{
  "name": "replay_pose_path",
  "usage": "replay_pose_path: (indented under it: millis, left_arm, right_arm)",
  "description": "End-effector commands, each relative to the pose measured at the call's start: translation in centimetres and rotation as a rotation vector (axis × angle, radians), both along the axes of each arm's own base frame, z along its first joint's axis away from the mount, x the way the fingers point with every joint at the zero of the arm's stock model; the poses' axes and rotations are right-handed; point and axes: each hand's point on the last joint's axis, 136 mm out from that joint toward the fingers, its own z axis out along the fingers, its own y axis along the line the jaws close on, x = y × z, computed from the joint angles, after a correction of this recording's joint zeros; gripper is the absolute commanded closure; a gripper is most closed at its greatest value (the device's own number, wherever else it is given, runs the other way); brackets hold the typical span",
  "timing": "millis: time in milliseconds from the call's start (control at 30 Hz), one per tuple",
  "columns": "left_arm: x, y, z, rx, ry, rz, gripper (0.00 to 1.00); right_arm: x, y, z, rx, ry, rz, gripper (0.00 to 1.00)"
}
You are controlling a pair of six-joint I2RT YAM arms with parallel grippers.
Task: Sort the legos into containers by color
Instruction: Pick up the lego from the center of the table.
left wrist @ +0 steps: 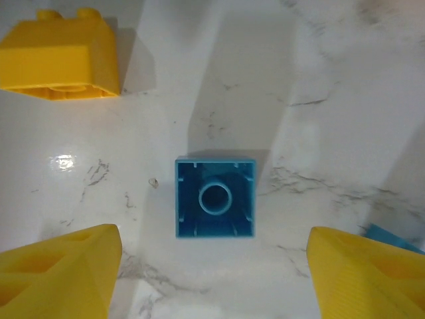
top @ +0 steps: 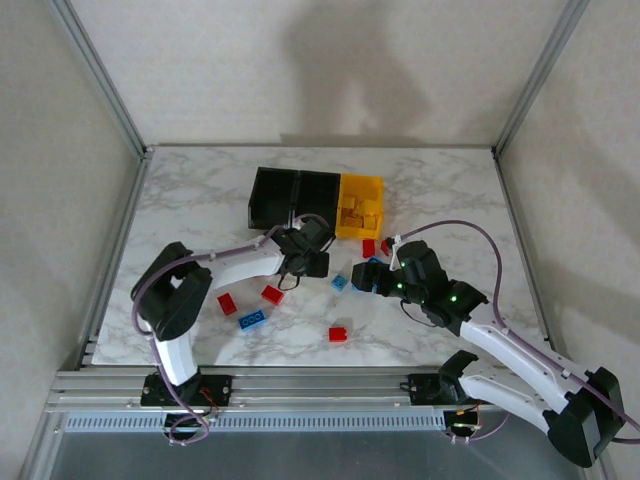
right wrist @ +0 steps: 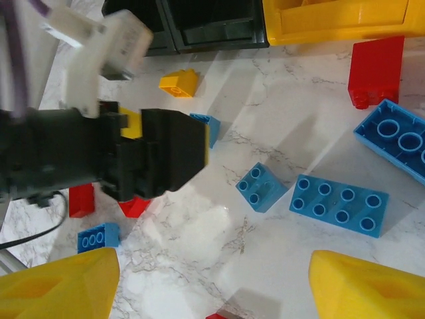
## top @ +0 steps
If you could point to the long yellow lego brick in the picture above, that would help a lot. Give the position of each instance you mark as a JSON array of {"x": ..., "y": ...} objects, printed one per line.
[{"x": 351, "y": 220}]

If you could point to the small blue lego brick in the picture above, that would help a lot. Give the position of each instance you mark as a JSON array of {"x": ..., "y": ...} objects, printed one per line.
[{"x": 340, "y": 282}]

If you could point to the red lego brick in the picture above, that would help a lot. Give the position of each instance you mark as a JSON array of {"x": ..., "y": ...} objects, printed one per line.
[
  {"x": 384, "y": 246},
  {"x": 338, "y": 334},
  {"x": 368, "y": 247},
  {"x": 227, "y": 303},
  {"x": 272, "y": 294}
]

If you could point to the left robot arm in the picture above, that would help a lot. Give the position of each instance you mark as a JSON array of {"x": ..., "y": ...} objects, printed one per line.
[{"x": 240, "y": 265}]

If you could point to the black plastic bin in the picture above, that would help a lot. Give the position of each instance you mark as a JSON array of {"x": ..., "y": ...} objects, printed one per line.
[
  {"x": 315, "y": 195},
  {"x": 270, "y": 200}
]

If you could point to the yellow plastic bin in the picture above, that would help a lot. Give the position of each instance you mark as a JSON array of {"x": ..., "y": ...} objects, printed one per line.
[{"x": 362, "y": 185}]

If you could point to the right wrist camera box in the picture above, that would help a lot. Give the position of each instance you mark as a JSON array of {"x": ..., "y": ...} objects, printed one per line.
[{"x": 395, "y": 242}]

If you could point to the aluminium side rail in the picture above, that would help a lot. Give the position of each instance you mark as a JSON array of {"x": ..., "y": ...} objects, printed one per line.
[
  {"x": 120, "y": 240},
  {"x": 507, "y": 190}
]

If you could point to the wide aluminium mounting rail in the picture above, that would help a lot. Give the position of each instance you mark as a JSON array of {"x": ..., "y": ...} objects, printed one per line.
[{"x": 320, "y": 387}]

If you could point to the aluminium upright frame post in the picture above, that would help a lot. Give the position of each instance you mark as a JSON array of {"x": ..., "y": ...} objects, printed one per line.
[
  {"x": 540, "y": 75},
  {"x": 99, "y": 75}
]

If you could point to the aluminium frame leg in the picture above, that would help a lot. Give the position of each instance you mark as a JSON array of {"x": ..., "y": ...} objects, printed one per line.
[{"x": 37, "y": 450}]

